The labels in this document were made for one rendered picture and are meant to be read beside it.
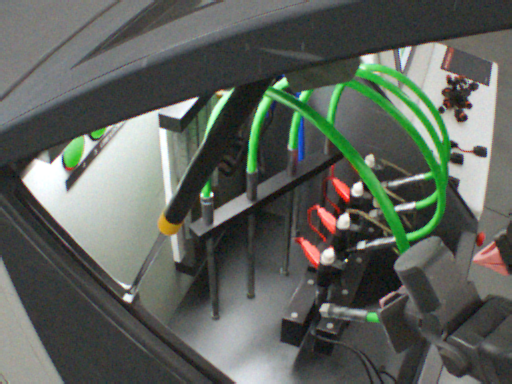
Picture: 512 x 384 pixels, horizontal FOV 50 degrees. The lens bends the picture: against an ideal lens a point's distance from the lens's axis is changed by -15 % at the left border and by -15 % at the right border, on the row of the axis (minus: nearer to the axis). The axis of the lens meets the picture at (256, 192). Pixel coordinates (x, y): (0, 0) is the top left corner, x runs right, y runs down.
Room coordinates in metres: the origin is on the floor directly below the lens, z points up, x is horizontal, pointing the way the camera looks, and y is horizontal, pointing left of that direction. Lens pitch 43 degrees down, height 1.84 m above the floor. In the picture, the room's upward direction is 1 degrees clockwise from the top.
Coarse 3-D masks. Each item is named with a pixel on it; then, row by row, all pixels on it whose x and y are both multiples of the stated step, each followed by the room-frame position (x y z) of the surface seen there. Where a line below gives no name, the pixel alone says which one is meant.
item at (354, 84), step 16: (352, 80) 0.71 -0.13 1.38; (368, 96) 0.70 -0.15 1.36; (256, 112) 0.77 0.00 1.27; (400, 112) 0.69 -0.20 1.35; (256, 128) 0.76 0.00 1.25; (416, 128) 0.68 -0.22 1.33; (256, 144) 0.76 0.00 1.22; (416, 144) 0.67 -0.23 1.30; (256, 160) 0.77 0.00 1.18; (432, 160) 0.66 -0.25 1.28; (256, 176) 0.77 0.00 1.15; (256, 192) 0.77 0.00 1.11; (432, 224) 0.65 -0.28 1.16; (384, 240) 0.68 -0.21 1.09
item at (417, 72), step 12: (420, 48) 1.36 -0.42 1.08; (432, 48) 1.55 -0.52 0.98; (360, 60) 0.98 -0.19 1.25; (372, 60) 0.97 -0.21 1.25; (384, 60) 1.02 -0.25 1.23; (420, 60) 1.33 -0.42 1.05; (408, 72) 1.19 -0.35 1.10; (420, 72) 1.31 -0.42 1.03; (396, 84) 1.07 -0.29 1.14; (420, 84) 1.32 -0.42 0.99; (408, 108) 1.14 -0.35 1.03
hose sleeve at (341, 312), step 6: (330, 306) 0.53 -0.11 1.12; (336, 306) 0.52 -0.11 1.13; (342, 306) 0.52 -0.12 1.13; (330, 312) 0.52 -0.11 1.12; (336, 312) 0.51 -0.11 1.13; (342, 312) 0.50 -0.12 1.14; (348, 312) 0.50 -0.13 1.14; (354, 312) 0.49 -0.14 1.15; (360, 312) 0.49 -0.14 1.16; (366, 312) 0.48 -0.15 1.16; (372, 312) 0.49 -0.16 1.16; (342, 318) 0.50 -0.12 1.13; (348, 318) 0.49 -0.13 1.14; (354, 318) 0.49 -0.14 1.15; (360, 318) 0.48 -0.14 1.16; (366, 318) 0.47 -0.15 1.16
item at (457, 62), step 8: (448, 48) 1.55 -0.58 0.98; (448, 56) 1.50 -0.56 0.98; (456, 56) 1.51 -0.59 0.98; (464, 56) 1.51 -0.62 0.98; (472, 56) 1.52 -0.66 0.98; (448, 64) 1.45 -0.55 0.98; (456, 64) 1.46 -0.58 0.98; (464, 64) 1.46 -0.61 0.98; (472, 64) 1.47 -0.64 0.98; (480, 64) 1.48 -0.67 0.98; (488, 64) 1.48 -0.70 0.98; (456, 72) 1.41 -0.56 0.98; (464, 72) 1.41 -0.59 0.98; (472, 72) 1.42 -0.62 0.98; (480, 72) 1.43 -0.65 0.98; (488, 72) 1.43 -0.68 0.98; (472, 80) 1.38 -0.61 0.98; (480, 80) 1.38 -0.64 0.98; (488, 80) 1.39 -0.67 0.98
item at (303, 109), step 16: (224, 96) 0.67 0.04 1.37; (272, 96) 0.61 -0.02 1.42; (288, 96) 0.60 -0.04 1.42; (304, 112) 0.57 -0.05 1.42; (208, 128) 0.69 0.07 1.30; (320, 128) 0.56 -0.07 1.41; (336, 144) 0.54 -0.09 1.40; (352, 160) 0.52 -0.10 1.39; (368, 176) 0.51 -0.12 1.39; (208, 192) 0.71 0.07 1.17; (384, 192) 0.50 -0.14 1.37; (384, 208) 0.49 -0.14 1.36; (400, 224) 0.47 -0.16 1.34; (400, 240) 0.46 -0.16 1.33; (368, 320) 0.47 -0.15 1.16
